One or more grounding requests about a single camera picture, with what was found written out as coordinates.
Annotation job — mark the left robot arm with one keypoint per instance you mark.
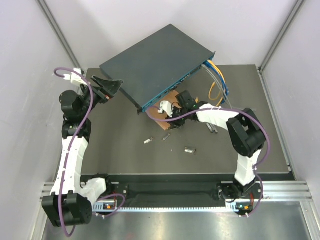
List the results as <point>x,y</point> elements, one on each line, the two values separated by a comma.
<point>69,203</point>

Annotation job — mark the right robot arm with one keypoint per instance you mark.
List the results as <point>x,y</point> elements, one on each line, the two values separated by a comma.
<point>245,131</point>

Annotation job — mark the wooden board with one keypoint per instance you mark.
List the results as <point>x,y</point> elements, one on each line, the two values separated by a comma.
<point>183,103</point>

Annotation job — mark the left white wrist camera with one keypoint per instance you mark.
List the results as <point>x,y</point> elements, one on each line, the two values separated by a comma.
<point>74,79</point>

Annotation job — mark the grey slotted cable duct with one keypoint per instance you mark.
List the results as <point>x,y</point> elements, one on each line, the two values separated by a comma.
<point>109,206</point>

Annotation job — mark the dark teal network switch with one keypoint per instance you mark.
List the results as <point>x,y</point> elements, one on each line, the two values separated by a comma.
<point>155,66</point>

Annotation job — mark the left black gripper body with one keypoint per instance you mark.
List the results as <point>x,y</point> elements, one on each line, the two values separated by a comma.
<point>100,96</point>

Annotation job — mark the silver double SFP module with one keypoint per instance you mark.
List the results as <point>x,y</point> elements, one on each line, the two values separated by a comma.
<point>190,150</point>

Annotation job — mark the SFP module pair right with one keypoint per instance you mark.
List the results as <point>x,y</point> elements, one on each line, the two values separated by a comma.
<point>212,128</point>

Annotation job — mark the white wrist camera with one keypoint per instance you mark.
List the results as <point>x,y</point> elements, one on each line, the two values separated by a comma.
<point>74,79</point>
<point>166,107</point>

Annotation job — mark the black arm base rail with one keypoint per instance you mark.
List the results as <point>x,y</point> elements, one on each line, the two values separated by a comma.
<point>177,190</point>

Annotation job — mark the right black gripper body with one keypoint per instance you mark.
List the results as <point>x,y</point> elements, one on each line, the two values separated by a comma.
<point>178,112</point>

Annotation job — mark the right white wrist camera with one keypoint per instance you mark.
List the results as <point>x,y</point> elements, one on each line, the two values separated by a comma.
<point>166,107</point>

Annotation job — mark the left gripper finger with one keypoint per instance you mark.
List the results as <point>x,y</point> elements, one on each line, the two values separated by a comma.
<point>113,86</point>
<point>106,82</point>

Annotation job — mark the dark grey table mat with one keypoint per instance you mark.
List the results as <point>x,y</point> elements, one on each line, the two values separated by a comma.
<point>118,132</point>

